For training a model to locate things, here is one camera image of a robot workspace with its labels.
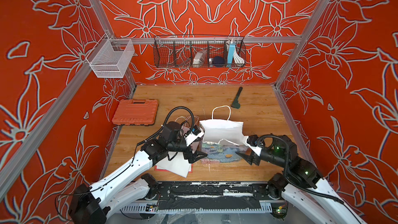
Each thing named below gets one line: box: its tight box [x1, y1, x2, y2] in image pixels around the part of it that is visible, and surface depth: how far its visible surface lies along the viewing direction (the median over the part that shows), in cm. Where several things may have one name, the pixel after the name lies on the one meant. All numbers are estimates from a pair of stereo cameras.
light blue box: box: [227, 41, 236, 64], surface depth 89 cm
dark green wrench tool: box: [230, 86, 244, 109], surface depth 109 cm
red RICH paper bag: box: [154, 163, 194, 174], surface depth 82 cm
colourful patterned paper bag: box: [199, 105, 249, 164], surface depth 71 cm
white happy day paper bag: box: [152, 151, 191, 178], surface depth 80 cm
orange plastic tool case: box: [111, 99, 159, 126], surface depth 100 cm
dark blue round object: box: [212, 56, 225, 68], surface depth 97 cm
